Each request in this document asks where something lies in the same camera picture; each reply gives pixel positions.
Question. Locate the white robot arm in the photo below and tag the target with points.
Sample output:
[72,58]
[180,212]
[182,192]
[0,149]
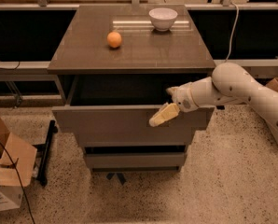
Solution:
[229,84]

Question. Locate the white bowl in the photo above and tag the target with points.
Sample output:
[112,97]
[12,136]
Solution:
[162,18]

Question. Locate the grey bottom drawer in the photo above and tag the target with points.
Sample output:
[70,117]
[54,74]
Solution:
[135,161]

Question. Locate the orange fruit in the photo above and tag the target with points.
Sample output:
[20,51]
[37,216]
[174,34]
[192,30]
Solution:
[114,39]

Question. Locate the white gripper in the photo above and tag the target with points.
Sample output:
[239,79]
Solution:
[182,99]

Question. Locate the black metal stand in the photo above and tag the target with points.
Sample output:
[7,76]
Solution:
[43,154]

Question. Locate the grey drawer cabinet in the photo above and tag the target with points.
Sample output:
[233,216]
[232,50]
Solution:
[144,50]

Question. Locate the open cardboard box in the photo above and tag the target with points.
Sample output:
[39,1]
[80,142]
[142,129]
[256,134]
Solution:
[17,160]

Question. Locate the grey drawer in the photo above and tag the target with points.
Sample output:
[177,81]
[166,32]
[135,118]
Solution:
[114,110]
[135,161]

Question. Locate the grey top drawer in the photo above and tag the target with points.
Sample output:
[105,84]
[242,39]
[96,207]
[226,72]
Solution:
[114,110]

